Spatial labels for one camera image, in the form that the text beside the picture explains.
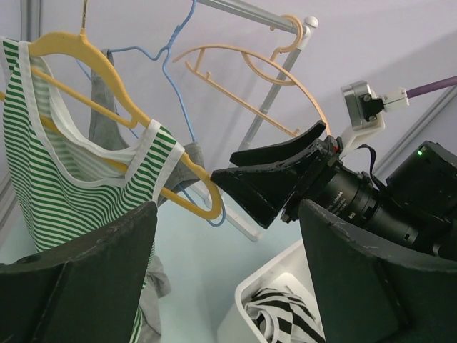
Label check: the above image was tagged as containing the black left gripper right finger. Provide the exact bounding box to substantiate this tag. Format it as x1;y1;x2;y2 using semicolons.
299;200;456;342

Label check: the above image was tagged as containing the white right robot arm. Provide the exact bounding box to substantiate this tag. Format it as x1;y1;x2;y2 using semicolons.
211;121;456;260

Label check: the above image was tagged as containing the beige plastic hanger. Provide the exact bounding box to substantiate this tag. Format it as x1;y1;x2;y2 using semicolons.
171;14;333;139

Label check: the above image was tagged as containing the blue wire hanger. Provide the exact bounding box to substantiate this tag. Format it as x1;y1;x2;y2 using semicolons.
74;0;226;228

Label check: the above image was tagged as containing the green white striped tank top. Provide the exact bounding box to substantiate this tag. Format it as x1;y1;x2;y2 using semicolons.
0;38;185;343

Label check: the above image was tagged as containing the grey tank top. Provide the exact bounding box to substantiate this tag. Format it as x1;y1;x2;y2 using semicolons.
89;71;199;342

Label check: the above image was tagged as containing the white clothes rack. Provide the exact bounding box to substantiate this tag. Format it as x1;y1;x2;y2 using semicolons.
185;0;319;242

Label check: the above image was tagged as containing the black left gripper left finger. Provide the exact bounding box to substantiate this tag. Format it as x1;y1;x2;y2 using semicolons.
1;202;157;342

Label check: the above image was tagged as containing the yellow velvet hanger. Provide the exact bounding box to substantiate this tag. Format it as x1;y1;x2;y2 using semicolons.
0;0;223;221

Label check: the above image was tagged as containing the white plastic basket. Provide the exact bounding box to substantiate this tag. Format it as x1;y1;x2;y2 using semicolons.
217;241;326;342

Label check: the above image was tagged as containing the black white striped tank top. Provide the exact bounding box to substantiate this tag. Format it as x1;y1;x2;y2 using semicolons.
244;287;326;343

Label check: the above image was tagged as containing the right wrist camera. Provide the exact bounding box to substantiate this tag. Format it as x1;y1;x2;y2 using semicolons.
340;81;409;157

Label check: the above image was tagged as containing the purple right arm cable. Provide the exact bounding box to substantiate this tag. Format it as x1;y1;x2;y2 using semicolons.
406;75;457;98

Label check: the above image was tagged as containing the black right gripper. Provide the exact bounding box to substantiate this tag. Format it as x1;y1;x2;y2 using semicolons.
211;120;420;250

